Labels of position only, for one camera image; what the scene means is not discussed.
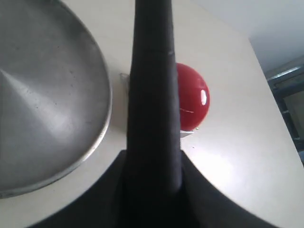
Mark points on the blue metal shelf frame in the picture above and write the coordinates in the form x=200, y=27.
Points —
x=287, y=85

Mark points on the round steel plate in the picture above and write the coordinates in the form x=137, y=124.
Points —
x=55, y=94

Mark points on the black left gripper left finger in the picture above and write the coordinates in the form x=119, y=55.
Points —
x=98, y=207

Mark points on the yellow black claw hammer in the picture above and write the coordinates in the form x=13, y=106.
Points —
x=155, y=196

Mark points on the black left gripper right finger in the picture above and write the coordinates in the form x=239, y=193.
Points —
x=249, y=192

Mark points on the red dome push button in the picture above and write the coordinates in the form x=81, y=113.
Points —
x=193, y=99

